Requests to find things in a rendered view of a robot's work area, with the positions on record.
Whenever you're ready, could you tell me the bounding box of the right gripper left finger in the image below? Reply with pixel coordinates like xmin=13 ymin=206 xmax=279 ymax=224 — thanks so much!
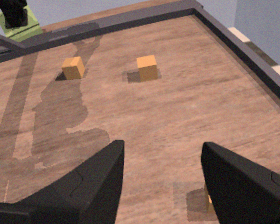
xmin=0 ymin=140 xmax=124 ymax=224

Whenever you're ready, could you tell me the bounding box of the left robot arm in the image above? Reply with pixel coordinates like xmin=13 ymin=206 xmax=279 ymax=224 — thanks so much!
xmin=0 ymin=0 xmax=28 ymax=29

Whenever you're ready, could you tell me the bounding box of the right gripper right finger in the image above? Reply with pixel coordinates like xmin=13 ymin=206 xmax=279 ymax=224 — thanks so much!
xmin=201 ymin=142 xmax=280 ymax=224

